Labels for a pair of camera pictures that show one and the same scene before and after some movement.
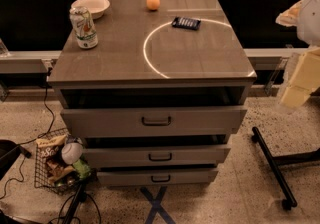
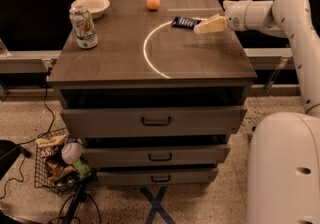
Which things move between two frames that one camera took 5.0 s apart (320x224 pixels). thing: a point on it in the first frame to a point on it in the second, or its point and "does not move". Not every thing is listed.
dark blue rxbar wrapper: x=188 y=23 does not move
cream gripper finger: x=307 y=72 to x=217 y=25
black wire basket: x=61 y=162 does not move
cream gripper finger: x=295 y=96 to x=215 y=16
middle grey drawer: x=156 y=155 does not move
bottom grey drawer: x=157 y=177 does not move
